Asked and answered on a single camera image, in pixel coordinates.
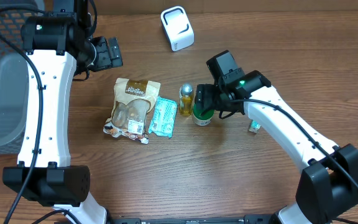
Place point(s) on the green lidded jar with tissues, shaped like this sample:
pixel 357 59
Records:
pixel 201 117

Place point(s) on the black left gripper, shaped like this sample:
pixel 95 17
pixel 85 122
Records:
pixel 107 61

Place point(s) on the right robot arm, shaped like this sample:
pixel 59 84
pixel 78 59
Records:
pixel 328 184

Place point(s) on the brown snack wrapper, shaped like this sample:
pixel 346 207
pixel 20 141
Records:
pixel 133 100

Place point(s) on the white barcode scanner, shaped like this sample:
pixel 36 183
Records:
pixel 177 28

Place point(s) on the small teal tissue pack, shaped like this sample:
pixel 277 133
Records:
pixel 254 127

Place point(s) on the yellow liquid bottle silver cap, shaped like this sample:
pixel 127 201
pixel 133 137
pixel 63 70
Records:
pixel 186 99

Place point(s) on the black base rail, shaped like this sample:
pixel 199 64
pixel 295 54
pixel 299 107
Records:
pixel 194 221

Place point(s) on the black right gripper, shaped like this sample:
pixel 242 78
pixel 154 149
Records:
pixel 204 100

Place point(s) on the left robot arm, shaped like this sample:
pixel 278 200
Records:
pixel 58 45

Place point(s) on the dark grey plastic basket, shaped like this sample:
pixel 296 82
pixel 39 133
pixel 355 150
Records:
pixel 13 89

